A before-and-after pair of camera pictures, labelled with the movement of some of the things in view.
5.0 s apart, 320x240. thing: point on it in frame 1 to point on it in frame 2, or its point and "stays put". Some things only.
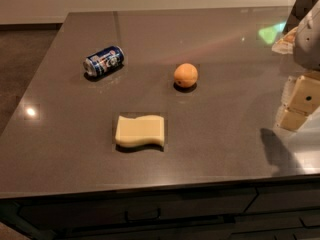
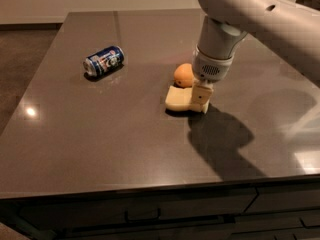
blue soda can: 104,62 stays put
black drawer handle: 128,220 stays put
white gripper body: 308,45 to 211,68
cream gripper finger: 293,119 to 206,105
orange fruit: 185,75 stays put
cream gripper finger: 305,96 to 201,94
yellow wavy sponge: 144,128 to 180,99
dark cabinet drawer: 48,214 stays put
